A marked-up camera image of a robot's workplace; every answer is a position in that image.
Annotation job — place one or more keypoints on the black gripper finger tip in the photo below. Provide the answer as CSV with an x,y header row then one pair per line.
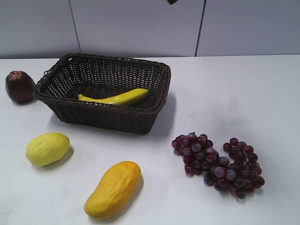
x,y
171,2

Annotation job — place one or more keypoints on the yellow plastic banana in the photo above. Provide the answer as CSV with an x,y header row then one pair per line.
x,y
128,98

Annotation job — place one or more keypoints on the dark woven wicker basket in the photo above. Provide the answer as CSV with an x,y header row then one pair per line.
x,y
98,76

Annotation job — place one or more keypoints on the dark red wax apple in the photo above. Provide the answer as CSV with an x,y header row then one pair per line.
x,y
19,87

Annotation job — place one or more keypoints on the purple plastic grape bunch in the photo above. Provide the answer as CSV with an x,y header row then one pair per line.
x,y
238,172

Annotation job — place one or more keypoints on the orange yellow mango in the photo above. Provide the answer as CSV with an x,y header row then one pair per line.
x,y
114,190

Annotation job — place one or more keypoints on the pale yellow mango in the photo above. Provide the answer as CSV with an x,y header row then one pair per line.
x,y
47,148

